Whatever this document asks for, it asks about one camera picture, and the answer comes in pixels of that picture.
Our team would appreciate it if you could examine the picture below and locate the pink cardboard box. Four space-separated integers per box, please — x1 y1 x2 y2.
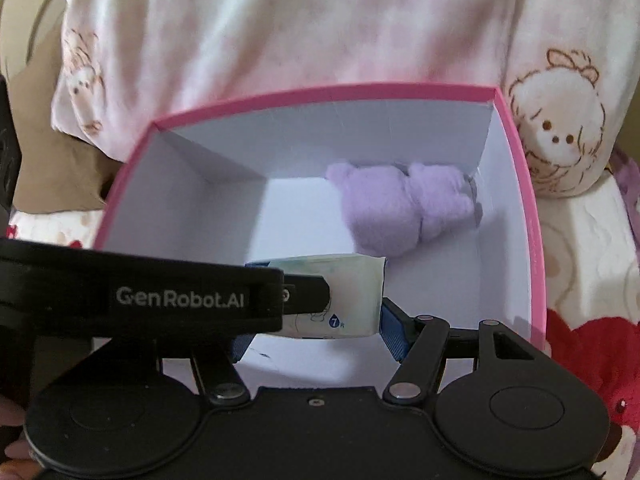
94 82 548 392

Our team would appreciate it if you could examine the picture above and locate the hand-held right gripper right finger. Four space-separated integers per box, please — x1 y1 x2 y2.
380 299 551 403

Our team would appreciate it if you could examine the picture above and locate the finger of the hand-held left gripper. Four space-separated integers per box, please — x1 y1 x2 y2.
282 272 334 317

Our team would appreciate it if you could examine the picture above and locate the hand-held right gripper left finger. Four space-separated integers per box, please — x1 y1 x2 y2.
159 335 254 405

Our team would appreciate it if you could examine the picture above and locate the white blue wet wipes pack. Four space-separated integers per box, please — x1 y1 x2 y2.
245 254 387 341

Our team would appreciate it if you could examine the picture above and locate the purple plush toy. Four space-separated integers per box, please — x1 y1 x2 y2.
325 161 484 257

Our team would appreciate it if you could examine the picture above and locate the purple cloth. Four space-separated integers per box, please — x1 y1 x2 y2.
606 152 640 242

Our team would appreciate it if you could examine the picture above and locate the printed bear blanket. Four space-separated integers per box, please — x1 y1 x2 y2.
0 150 640 480

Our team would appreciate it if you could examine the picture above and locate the pink plaid printed pillow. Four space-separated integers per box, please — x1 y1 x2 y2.
50 0 622 197

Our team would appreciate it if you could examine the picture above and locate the brown cushion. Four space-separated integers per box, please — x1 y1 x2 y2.
10 25 132 212

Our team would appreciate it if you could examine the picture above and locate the person's left hand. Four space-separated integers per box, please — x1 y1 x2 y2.
0 395 45 480

